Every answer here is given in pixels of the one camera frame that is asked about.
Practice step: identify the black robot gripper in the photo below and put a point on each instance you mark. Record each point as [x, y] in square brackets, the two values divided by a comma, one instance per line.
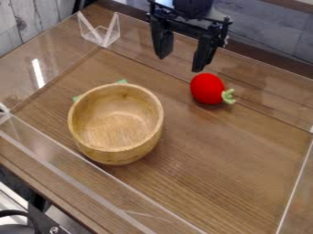
[192, 18]

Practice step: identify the red plush fruit green stem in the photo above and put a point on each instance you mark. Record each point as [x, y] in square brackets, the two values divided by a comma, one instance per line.
[208, 91]

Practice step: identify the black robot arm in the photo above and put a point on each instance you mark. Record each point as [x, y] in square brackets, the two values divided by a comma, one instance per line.
[191, 18]

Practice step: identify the green mat under bowl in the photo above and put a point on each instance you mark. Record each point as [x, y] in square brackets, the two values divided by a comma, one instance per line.
[120, 81]

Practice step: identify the light wooden bowl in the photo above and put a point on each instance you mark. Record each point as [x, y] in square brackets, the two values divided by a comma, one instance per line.
[115, 122]

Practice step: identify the clear acrylic tray enclosure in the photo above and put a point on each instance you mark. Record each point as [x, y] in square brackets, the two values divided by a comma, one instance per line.
[230, 171]

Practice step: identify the black metal bracket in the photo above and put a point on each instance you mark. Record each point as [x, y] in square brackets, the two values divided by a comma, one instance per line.
[46, 226]

